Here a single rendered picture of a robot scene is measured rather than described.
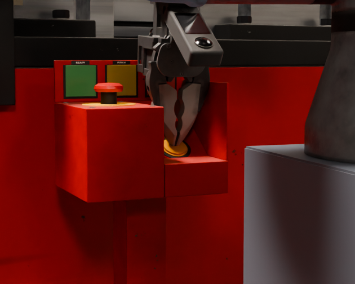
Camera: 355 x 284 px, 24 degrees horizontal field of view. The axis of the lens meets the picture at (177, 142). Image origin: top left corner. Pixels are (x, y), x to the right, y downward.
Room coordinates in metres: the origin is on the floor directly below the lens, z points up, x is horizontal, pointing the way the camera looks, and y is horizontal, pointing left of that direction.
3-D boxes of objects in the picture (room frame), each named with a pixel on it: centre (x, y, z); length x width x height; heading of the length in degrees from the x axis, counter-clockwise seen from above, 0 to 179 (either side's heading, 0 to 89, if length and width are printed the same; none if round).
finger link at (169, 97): (1.16, 0.02, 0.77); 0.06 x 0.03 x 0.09; 23
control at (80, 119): (1.14, 0.05, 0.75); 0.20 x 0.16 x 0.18; 113
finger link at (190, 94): (1.17, -0.01, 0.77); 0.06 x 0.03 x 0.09; 23
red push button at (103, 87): (1.11, 0.09, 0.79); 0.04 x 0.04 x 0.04
